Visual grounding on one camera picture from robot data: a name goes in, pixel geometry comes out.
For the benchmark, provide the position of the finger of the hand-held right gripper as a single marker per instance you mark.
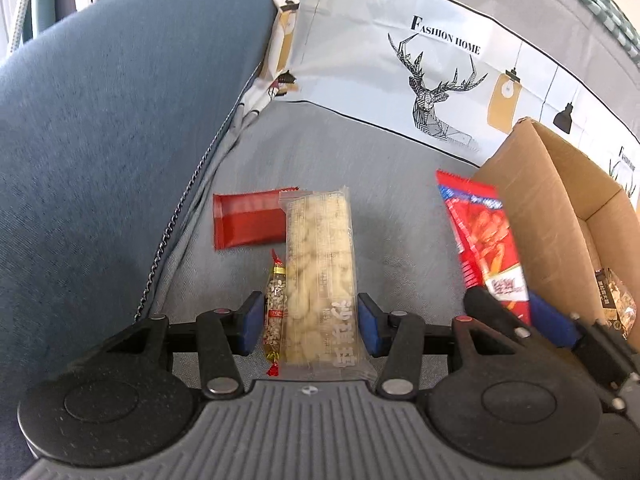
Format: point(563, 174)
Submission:
point(552, 322)
point(492, 307)

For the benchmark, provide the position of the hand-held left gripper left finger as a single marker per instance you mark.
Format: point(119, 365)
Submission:
point(252, 322)

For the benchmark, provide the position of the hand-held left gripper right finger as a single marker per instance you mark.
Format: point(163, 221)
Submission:
point(370, 325)

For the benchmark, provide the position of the clear peanut brittle packet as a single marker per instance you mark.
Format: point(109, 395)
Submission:
point(620, 305)

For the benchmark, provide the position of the clear white rice cracker packet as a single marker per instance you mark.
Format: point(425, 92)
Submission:
point(320, 270)

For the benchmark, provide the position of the red snack stick packet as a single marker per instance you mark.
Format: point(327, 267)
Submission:
point(482, 230)

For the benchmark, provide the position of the brown cardboard box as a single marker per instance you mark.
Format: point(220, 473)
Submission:
point(535, 200)

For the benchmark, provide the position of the small peanut candy bar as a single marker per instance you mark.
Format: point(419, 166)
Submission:
point(275, 305)

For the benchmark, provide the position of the dark red wrapper packet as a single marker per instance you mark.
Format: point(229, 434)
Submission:
point(245, 222)

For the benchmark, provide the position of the green checkered cloth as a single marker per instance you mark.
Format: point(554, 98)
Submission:
point(615, 15)

